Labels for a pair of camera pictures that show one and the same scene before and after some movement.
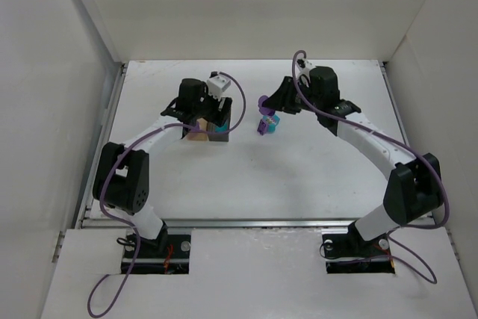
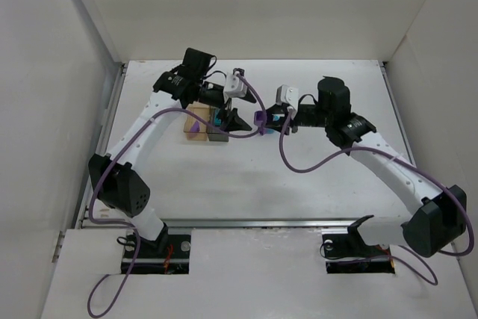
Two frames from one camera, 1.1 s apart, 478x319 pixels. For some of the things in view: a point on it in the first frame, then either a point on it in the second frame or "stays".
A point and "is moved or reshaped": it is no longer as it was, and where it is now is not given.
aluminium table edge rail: x=384 y=67 stays
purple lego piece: x=263 y=110 is moved or reshaped
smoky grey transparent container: x=218 y=137 stays
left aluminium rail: x=95 y=159 stays
